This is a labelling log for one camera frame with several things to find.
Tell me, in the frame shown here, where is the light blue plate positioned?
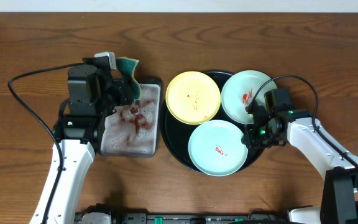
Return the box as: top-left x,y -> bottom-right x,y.
188,120 -> 248,177
221,70 -> 270,124

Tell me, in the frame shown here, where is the yellow plate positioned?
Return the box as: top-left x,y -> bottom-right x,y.
165,71 -> 221,125

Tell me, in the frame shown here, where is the right black cable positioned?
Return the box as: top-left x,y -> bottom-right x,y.
250,74 -> 358,194

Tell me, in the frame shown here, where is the green yellow sponge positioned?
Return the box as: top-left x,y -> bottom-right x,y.
116,57 -> 142,100

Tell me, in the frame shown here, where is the rectangular black soapy tray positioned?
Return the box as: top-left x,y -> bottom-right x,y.
99,79 -> 162,157

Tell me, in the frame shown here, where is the round black tray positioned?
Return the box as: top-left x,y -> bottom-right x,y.
159,70 -> 272,175

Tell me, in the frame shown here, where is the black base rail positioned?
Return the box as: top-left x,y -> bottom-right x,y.
73,203 -> 290,224

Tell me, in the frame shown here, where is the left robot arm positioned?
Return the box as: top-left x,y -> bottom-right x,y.
31,56 -> 141,223

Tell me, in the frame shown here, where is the left black cable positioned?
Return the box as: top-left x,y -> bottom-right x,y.
7,62 -> 85,224

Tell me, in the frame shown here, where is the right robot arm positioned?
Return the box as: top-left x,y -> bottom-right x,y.
242,99 -> 358,223

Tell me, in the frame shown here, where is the black cable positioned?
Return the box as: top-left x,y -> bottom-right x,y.
7,62 -> 85,224
250,74 -> 358,194

